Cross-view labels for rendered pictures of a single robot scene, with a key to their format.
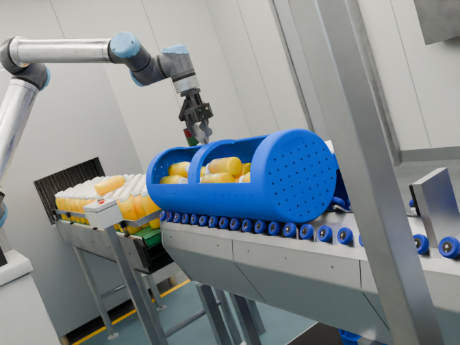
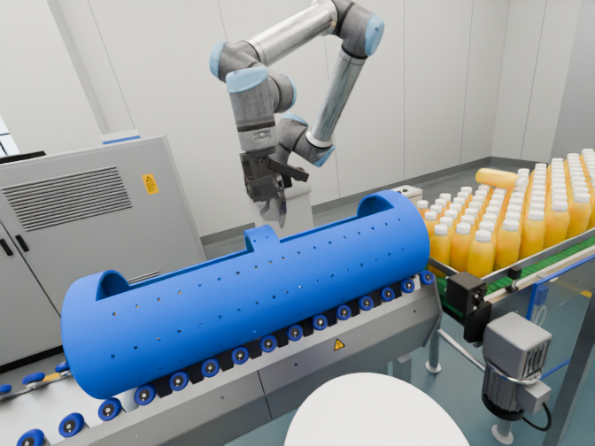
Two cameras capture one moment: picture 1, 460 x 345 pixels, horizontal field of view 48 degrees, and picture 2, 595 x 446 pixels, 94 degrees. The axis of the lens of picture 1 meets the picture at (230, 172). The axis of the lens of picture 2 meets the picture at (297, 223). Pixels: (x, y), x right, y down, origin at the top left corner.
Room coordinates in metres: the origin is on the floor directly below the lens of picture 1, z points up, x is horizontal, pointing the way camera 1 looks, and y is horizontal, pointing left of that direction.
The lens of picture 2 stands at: (2.11, -0.61, 1.53)
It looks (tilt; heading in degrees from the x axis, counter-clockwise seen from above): 23 degrees down; 102
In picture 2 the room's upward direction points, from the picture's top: 9 degrees counter-clockwise
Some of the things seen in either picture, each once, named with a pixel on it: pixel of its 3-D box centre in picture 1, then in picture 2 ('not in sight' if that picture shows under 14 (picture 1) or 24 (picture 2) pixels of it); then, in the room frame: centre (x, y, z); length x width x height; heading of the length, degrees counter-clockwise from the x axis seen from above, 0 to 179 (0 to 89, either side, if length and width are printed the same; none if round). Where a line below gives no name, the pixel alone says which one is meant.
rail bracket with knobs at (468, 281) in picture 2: not in sight; (463, 293); (2.40, 0.10, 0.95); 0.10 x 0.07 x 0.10; 120
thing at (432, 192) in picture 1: (435, 207); not in sight; (1.11, -0.42, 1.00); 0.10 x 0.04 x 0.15; 120
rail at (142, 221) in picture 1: (174, 205); (421, 256); (2.33, 0.29, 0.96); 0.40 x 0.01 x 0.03; 120
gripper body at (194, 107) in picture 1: (195, 106); (262, 174); (1.90, 0.04, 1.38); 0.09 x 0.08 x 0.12; 30
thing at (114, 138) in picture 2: not in sight; (120, 137); (0.49, 1.28, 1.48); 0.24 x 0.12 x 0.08; 38
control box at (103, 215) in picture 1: (102, 213); (396, 203); (2.30, 0.61, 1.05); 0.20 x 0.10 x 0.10; 30
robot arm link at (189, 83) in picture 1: (187, 85); (258, 139); (1.91, 0.04, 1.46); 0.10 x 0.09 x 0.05; 120
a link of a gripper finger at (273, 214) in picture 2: (207, 132); (274, 215); (1.91, 0.03, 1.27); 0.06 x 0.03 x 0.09; 30
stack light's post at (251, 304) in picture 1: (231, 246); (574, 381); (2.78, 0.13, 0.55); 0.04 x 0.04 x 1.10; 30
